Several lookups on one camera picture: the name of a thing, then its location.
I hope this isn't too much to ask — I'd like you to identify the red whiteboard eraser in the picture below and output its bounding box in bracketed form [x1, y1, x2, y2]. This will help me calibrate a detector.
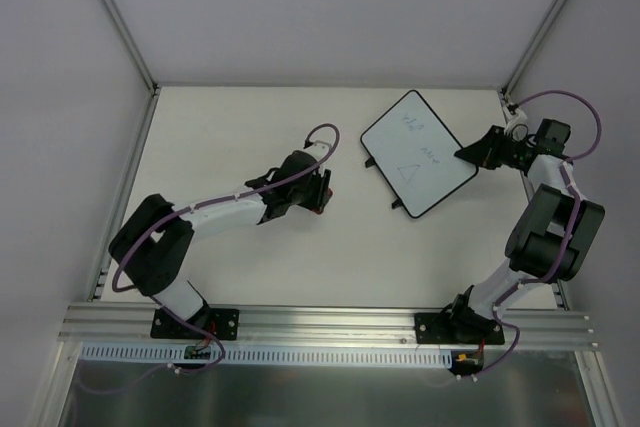
[311, 188, 333, 215]

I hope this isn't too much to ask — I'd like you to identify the small black-framed whiteboard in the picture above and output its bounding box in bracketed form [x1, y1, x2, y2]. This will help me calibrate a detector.
[360, 90, 479, 219]

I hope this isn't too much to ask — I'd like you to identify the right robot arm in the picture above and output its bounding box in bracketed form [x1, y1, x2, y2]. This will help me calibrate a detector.
[435, 119, 605, 344]

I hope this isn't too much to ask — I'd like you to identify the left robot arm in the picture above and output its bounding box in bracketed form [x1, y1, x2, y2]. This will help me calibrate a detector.
[108, 142, 332, 338]

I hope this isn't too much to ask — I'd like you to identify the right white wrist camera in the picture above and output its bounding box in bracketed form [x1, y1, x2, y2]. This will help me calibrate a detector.
[503, 103, 528, 137]

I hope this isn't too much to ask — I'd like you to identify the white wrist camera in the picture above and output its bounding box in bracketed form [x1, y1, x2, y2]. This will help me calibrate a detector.
[503, 103, 528, 137]
[303, 141, 333, 162]

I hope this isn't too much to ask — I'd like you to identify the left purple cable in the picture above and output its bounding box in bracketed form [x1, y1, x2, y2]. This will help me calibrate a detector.
[74, 122, 342, 393]

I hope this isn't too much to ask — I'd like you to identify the purple cable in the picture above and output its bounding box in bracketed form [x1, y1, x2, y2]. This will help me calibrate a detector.
[74, 122, 342, 393]
[449, 89, 603, 383]

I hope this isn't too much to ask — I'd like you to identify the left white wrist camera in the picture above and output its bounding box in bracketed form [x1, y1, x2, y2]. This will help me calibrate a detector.
[303, 141, 333, 162]

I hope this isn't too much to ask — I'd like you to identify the wire whiteboard stand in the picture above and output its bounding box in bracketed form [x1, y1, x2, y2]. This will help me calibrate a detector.
[364, 156, 404, 210]

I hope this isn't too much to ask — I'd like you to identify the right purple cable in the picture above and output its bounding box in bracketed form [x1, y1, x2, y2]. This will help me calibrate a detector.
[449, 89, 603, 383]

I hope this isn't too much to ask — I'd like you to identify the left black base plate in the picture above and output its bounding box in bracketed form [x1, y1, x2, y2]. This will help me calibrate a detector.
[150, 306, 240, 341]

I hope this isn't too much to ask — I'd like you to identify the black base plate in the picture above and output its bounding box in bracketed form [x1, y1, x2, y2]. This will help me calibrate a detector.
[150, 306, 240, 341]
[413, 312, 505, 346]

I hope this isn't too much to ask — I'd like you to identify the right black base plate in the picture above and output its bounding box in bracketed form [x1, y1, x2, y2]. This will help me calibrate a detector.
[413, 312, 505, 346]

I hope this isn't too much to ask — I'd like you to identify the white slotted cable duct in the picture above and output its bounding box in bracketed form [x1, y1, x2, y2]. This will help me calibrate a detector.
[79, 343, 453, 369]

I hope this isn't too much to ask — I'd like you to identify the right aluminium frame post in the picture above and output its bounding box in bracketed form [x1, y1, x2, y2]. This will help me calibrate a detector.
[500, 0, 570, 98]

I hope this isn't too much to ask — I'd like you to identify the aluminium frame post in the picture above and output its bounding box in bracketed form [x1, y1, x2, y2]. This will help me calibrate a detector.
[98, 0, 158, 94]
[500, 0, 570, 98]

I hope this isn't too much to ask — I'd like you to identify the aluminium mounting rail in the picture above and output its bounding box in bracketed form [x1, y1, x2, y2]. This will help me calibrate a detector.
[58, 302, 600, 351]

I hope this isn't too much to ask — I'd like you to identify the left aluminium frame post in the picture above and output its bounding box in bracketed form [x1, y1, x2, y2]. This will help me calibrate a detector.
[98, 0, 158, 94]

